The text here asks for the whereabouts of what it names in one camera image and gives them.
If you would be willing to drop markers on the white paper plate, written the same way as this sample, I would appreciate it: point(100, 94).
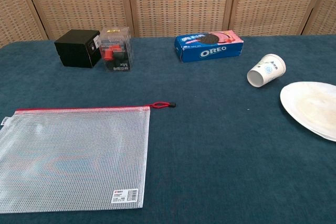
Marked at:
point(312, 108)

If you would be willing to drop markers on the black cardboard box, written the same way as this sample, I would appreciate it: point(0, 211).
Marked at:
point(73, 48)

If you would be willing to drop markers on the clear plastic box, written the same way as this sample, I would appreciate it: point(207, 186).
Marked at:
point(116, 51)

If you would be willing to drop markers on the clear mesh zipper pouch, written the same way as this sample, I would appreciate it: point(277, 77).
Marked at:
point(78, 155)

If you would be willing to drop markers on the white paper cup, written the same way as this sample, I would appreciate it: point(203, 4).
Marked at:
point(270, 69)

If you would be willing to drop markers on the woven wooden folding screen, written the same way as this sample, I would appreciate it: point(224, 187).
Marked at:
point(178, 3)

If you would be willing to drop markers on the teal blue tablecloth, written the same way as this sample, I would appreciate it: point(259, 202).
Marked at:
point(210, 155)

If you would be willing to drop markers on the blue Oreo cookie box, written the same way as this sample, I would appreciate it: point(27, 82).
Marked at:
point(210, 51)

